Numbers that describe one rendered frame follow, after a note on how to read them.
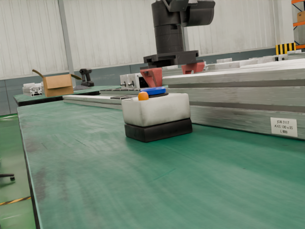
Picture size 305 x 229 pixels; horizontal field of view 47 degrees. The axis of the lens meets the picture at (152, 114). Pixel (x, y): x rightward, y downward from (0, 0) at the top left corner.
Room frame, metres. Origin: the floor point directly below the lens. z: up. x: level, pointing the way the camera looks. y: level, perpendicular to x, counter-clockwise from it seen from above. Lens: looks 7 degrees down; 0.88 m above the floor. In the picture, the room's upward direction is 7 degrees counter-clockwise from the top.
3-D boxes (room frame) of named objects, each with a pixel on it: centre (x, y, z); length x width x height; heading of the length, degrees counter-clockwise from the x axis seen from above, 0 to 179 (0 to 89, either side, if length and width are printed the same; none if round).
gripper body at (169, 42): (0.75, -0.05, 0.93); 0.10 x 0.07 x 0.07; 114
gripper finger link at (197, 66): (0.76, -0.08, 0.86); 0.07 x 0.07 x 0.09; 24
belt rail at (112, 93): (1.40, 0.04, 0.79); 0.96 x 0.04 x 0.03; 25
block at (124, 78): (1.83, 0.09, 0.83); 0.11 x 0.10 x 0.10; 115
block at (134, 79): (1.73, 0.05, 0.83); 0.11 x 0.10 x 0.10; 113
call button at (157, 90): (0.54, 0.00, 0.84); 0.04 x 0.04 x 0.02
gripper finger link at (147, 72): (0.73, -0.03, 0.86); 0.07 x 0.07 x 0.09; 24
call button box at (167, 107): (0.54, -0.01, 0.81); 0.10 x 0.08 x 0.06; 115
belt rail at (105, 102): (1.32, 0.21, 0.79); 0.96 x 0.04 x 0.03; 25
